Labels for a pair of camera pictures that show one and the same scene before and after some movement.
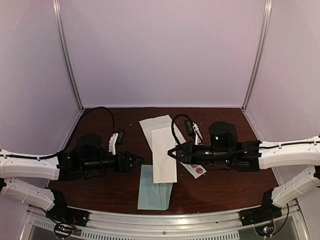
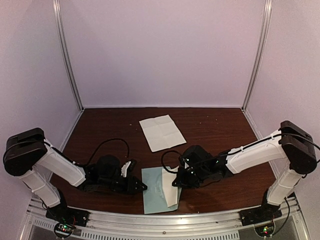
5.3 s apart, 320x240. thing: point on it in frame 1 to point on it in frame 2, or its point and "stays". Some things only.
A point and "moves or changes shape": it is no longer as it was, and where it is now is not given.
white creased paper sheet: x=165 y=121 stays
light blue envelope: x=153 y=196 moves or changes shape
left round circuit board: x=63 y=230 stays
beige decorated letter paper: x=164 y=165 to x=171 y=191
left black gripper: x=125 y=167 to x=131 y=184
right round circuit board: x=265 y=230 stays
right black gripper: x=188 y=154 to x=180 y=182
